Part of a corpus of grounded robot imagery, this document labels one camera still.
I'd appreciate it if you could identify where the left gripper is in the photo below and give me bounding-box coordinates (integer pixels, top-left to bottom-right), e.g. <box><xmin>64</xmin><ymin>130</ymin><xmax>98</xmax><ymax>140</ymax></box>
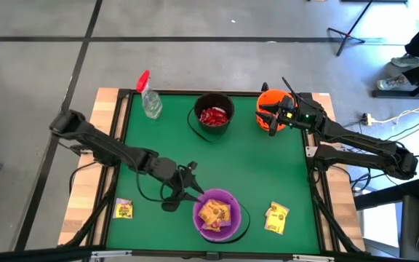
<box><xmin>161</xmin><ymin>161</ymin><xmax>205</xmax><ymax>213</ymax></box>

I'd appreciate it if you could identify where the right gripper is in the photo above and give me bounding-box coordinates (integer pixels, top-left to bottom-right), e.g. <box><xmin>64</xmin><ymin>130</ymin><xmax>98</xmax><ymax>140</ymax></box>
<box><xmin>255</xmin><ymin>95</ymin><xmax>325</xmax><ymax>137</ymax></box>

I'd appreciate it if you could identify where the orange pumpkin bucket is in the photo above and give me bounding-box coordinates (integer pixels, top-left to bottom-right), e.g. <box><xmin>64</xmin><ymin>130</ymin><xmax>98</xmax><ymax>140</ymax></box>
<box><xmin>255</xmin><ymin>89</ymin><xmax>300</xmax><ymax>133</ymax></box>

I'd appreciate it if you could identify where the purple plastic bucket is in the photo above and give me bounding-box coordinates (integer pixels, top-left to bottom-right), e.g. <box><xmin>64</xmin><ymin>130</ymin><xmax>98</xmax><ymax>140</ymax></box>
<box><xmin>192</xmin><ymin>188</ymin><xmax>251</xmax><ymax>245</ymax></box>

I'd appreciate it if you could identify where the black plastic bucket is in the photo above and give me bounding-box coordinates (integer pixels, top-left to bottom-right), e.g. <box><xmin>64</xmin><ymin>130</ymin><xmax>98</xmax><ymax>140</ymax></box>
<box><xmin>187</xmin><ymin>92</ymin><xmax>236</xmax><ymax>145</ymax></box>

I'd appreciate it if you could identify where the clear spray bottle red trigger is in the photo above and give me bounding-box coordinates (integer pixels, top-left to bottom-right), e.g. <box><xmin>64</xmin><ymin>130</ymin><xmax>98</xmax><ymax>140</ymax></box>
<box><xmin>135</xmin><ymin>70</ymin><xmax>164</xmax><ymax>120</ymax></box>

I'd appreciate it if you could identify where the black tripod stand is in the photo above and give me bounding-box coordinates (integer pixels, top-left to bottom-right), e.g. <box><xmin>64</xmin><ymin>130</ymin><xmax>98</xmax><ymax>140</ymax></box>
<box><xmin>327</xmin><ymin>0</ymin><xmax>374</xmax><ymax>56</ymax></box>

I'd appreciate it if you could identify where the black desk foot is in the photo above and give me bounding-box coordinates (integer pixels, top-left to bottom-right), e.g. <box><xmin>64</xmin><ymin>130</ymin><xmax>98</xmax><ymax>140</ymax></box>
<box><xmin>372</xmin><ymin>78</ymin><xmax>419</xmax><ymax>99</ymax></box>

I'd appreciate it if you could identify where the black support beam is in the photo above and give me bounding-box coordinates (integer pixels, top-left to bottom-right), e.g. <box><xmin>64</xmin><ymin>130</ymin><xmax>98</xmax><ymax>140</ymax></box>
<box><xmin>354</xmin><ymin>180</ymin><xmax>419</xmax><ymax>211</ymax></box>

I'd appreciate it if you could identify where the black aluminium table frame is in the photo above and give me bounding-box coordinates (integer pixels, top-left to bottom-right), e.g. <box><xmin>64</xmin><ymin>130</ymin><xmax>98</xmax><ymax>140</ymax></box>
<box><xmin>89</xmin><ymin>88</ymin><xmax>341</xmax><ymax>260</ymax></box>

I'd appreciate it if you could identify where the silver metal bracket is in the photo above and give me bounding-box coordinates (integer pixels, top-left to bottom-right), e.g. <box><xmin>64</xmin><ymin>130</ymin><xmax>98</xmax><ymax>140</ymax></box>
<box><xmin>292</xmin><ymin>254</ymin><xmax>336</xmax><ymax>262</ymax></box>
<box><xmin>91</xmin><ymin>250</ymin><xmax>133</xmax><ymax>260</ymax></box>

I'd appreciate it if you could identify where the black cable bundle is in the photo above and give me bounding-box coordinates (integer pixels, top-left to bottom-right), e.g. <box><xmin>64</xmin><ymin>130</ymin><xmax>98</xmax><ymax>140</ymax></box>
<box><xmin>63</xmin><ymin>170</ymin><xmax>118</xmax><ymax>248</ymax></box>
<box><xmin>311</xmin><ymin>170</ymin><xmax>364</xmax><ymax>254</ymax></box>

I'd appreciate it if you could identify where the white floor cable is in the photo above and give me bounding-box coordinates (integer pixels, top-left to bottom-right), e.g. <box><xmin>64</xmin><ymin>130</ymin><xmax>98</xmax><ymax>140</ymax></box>
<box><xmin>371</xmin><ymin>97</ymin><xmax>419</xmax><ymax>124</ymax></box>

